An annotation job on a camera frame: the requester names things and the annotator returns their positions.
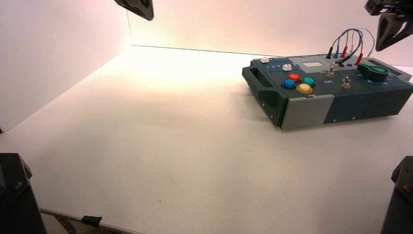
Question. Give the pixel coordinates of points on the green rotary knob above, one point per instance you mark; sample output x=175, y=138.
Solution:
x=372, y=72

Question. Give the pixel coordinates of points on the blue dome push button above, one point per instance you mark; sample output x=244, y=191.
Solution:
x=288, y=84

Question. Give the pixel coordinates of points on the metal toggle switch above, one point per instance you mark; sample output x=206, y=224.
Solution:
x=330, y=71
x=346, y=83

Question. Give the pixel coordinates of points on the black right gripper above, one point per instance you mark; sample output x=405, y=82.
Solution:
x=390, y=6

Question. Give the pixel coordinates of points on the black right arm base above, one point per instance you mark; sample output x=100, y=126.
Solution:
x=400, y=206

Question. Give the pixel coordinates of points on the yellow dome push button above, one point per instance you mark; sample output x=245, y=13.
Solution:
x=304, y=88

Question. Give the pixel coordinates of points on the white slider switch cap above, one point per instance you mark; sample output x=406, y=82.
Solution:
x=287, y=67
x=265, y=60

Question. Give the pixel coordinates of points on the red dome push button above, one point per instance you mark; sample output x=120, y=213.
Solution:
x=294, y=78

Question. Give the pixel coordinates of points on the teal dome push button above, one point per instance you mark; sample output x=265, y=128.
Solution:
x=309, y=82

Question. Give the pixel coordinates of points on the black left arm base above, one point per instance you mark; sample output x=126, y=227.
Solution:
x=16, y=200

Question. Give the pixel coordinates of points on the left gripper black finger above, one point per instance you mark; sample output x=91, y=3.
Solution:
x=130, y=5
x=147, y=11

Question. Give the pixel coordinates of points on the dark teal grey control box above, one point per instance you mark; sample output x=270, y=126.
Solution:
x=308, y=109

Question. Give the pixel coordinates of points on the black table edge clamp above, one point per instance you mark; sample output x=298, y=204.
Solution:
x=91, y=221

